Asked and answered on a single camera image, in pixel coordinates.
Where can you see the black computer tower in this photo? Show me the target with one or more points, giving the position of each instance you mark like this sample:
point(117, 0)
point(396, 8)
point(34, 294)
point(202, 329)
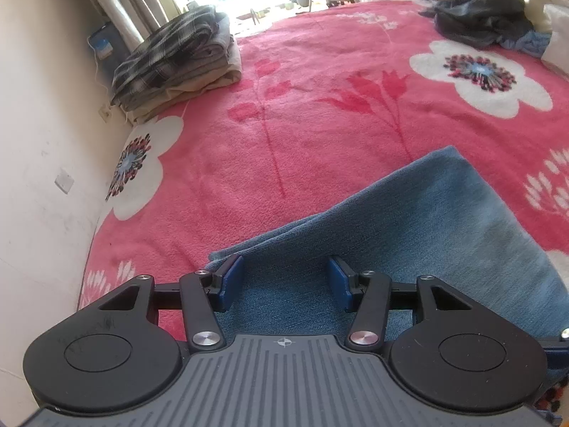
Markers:
point(110, 51)

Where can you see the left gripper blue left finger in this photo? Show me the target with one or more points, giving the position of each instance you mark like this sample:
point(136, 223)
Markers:
point(204, 293)

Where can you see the dark blue clothes pile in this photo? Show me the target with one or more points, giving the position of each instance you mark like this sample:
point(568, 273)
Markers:
point(482, 23)

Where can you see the white wall socket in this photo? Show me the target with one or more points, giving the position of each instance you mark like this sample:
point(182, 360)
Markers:
point(105, 112)

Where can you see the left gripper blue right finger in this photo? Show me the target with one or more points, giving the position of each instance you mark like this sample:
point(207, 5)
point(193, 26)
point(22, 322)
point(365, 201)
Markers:
point(365, 294)

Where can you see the white blank wall plate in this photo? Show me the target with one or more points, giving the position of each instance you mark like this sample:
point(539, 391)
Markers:
point(64, 181)

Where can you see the blue denim jeans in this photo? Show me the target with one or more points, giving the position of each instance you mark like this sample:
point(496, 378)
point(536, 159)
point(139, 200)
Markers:
point(436, 216)

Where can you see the pink floral fleece blanket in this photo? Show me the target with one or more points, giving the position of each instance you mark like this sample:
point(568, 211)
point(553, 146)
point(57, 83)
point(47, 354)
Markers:
point(327, 105)

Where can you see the folded beige grey clothes stack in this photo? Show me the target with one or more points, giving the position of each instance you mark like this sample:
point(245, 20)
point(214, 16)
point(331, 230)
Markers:
point(216, 65)

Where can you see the white fleece robe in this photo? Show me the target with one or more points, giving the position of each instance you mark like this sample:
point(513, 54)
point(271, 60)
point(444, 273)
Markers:
point(551, 17)

